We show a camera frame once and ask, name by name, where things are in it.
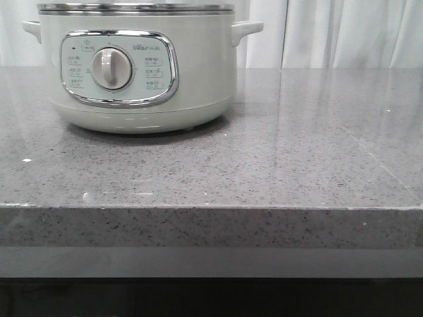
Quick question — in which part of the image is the glass pot lid with knob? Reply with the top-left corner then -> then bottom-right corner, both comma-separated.
36,3 -> 235,15

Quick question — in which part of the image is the pale green electric cooking pot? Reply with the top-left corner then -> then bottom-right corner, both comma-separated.
22,12 -> 264,134

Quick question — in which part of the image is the white curtain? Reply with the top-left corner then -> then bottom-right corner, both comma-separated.
0,0 -> 423,69

